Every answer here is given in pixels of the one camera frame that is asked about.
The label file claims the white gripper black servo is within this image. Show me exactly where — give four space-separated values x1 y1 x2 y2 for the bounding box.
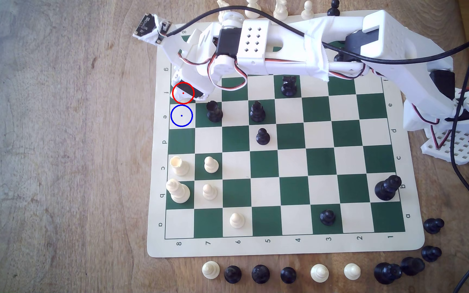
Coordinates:
172 23 220 102

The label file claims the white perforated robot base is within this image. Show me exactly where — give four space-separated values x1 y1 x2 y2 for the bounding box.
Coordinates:
403 85 469 164

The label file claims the black rook chess piece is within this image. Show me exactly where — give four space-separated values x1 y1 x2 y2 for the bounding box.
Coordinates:
206 100 224 123

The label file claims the black bishop chess piece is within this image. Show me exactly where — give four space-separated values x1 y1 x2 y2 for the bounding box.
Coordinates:
249 101 266 124

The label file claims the white rook chess piece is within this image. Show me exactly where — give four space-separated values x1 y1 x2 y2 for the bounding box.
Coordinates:
170 156 189 177

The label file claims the tall white bishop chess piece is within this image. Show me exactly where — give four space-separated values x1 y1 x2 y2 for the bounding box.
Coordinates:
166 178 191 204

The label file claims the green and cream chess mat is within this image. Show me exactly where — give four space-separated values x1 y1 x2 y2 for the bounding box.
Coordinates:
147 10 426 258

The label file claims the large black chess piece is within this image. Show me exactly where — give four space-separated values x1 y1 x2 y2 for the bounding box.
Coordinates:
374 262 403 285

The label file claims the lying black chess piece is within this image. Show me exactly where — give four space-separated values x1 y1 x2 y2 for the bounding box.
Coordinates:
423 218 445 235
401 257 426 276
421 246 442 263

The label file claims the black rook on board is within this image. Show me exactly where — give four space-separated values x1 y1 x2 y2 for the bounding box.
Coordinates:
281 76 299 98

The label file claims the thin servo wire bundle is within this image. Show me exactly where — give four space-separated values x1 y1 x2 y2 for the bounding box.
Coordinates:
207 52 249 91

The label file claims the small taped camera board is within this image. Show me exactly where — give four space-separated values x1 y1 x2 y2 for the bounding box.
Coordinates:
133 13 173 45

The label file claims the black camera cable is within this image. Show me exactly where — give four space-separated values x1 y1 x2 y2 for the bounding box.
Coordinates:
163 5 469 65

